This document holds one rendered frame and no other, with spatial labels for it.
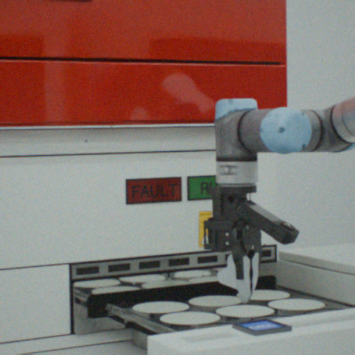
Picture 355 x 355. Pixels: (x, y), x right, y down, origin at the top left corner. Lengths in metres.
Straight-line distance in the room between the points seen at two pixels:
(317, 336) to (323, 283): 0.59
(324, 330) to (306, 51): 2.64
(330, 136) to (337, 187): 2.24
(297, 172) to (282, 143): 2.21
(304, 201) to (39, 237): 2.21
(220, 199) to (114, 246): 0.22
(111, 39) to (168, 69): 0.12
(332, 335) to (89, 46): 0.71
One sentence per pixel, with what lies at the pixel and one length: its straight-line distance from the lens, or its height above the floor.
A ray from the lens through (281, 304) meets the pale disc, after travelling 1.66.
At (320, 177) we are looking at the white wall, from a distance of 3.79.
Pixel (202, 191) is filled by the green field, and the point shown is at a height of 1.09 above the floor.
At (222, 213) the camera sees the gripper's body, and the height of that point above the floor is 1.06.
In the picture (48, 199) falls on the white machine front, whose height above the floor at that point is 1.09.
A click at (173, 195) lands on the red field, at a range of 1.75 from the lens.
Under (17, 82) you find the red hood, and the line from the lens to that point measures 1.58.
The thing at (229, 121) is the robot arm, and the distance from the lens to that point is 1.60.
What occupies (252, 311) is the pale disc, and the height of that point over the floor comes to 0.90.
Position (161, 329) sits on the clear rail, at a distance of 1.47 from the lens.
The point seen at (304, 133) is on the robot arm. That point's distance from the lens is 1.54.
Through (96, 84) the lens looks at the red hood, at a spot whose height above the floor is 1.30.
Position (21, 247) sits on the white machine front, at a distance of 1.65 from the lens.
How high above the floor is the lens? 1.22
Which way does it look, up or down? 3 degrees down
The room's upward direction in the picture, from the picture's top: 1 degrees counter-clockwise
